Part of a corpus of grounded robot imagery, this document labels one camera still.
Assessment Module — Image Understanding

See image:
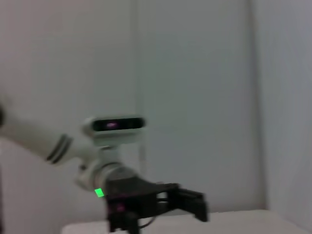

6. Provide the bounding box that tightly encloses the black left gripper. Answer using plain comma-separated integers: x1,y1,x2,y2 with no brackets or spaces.
104,176,210,234

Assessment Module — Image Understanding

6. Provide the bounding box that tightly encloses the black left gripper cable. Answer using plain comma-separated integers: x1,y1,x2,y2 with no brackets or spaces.
136,215,157,229

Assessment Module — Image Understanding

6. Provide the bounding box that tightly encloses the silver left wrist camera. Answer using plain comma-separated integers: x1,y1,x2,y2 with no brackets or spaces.
81,114,148,148

